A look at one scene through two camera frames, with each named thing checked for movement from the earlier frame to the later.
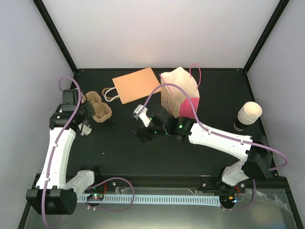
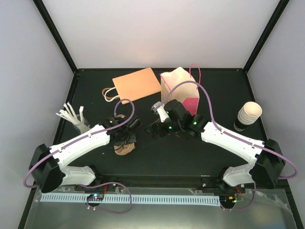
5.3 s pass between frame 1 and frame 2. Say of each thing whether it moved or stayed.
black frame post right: stayed
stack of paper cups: stayed
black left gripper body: moved
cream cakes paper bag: stayed
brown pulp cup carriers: moved
